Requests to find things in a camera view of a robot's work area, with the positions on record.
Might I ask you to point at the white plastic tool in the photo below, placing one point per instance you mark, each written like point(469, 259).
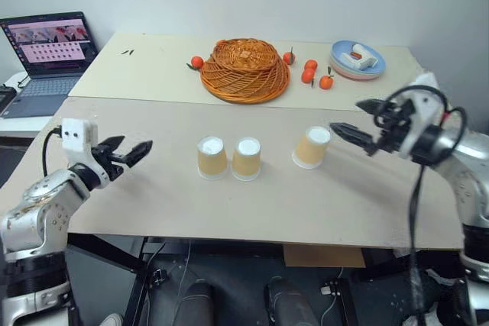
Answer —
point(361, 59)

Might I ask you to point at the white shoe tip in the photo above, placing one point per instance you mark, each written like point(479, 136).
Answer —
point(114, 320)

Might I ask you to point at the stack of plates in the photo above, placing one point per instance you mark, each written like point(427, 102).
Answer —
point(376, 64)

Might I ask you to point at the grey open laptop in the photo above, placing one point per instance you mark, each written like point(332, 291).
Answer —
point(49, 55)

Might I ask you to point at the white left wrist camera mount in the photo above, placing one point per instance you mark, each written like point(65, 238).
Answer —
point(77, 139)

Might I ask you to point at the dark rounded shape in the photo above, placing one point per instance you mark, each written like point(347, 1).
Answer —
point(284, 303)
point(198, 303)

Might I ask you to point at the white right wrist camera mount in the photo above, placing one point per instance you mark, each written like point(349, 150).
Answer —
point(422, 112)

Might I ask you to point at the small orange mandarin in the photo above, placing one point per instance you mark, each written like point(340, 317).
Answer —
point(311, 65)
point(308, 76)
point(197, 62)
point(289, 58)
point(326, 82)

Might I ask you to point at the orange wicker basket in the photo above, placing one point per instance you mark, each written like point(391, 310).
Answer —
point(244, 72)

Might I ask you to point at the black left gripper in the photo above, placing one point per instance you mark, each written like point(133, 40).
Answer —
point(105, 162)

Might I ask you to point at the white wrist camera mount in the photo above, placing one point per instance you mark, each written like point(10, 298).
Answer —
point(422, 112)
point(77, 139)

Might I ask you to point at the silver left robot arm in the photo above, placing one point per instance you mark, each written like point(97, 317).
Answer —
point(42, 207)

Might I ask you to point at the black table frame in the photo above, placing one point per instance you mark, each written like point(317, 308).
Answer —
point(147, 265)

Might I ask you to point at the small dark leaf scrap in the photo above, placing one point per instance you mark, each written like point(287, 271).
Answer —
point(127, 52)

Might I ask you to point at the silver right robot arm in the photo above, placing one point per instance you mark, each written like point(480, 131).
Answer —
point(468, 173)

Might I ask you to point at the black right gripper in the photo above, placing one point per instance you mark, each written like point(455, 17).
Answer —
point(395, 127)

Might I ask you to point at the pink plate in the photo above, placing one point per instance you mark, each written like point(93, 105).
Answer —
point(357, 77)

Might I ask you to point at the brown cardboard sheet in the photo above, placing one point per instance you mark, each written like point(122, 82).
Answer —
point(324, 256)

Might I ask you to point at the tan paper cup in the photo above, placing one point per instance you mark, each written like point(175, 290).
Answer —
point(246, 160)
point(310, 147)
point(211, 158)

